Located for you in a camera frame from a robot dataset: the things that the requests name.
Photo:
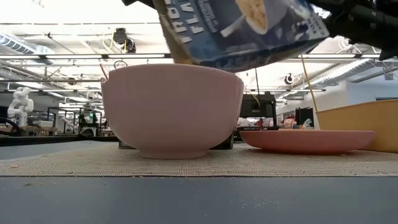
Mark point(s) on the blue Frosted Flakes cereal box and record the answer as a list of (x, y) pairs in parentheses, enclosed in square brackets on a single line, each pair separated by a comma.
[(233, 40)]

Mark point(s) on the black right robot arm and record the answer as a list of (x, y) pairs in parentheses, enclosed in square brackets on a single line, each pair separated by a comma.
[(373, 21)]

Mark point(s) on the yellow rectangular tray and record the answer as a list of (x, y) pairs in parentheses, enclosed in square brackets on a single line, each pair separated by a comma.
[(351, 124)]

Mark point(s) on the white bowl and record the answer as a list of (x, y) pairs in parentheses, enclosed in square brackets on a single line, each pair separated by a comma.
[(171, 109)]

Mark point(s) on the pink plate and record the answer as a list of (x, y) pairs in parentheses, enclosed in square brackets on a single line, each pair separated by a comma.
[(308, 140)]

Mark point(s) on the beige woven placemat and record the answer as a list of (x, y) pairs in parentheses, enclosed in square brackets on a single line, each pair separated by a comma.
[(199, 165)]

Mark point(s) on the black ceiling-mounted camera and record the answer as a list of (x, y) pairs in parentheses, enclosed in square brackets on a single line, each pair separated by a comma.
[(119, 35)]

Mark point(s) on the black frame robot workstation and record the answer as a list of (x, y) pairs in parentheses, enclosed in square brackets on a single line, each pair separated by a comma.
[(88, 124)]

